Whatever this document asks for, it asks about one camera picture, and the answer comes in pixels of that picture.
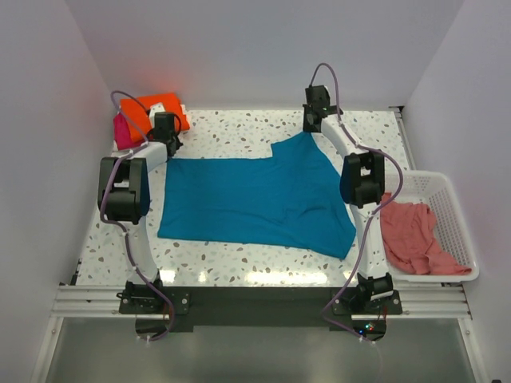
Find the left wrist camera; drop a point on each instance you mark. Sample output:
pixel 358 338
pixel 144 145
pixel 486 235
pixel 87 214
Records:
pixel 155 109

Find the salmon pink t-shirt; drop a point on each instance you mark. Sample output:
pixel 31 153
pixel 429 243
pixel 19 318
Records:
pixel 408 237

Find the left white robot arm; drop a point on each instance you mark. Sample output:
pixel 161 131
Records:
pixel 124 200

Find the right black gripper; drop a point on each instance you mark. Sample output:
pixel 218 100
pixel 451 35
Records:
pixel 306 128

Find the white plastic basket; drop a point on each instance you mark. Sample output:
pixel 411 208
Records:
pixel 435 190

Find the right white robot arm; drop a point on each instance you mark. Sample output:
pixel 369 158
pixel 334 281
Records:
pixel 362 186

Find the folded orange t-shirt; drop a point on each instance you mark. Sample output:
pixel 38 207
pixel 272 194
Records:
pixel 147 101

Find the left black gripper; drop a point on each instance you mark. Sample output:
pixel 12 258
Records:
pixel 177 141

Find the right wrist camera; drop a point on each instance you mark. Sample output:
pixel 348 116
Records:
pixel 327 89

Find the blue t-shirt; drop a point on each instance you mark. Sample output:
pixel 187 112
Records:
pixel 289 199

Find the aluminium frame rail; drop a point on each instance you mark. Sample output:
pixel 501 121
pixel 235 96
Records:
pixel 410 300

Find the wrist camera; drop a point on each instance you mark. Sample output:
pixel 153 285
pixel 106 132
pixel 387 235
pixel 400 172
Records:
pixel 327 89
pixel 155 109

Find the folded magenta t-shirt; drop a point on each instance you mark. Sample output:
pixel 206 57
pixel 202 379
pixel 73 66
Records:
pixel 121 132

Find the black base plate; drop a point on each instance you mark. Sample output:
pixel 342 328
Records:
pixel 157 321

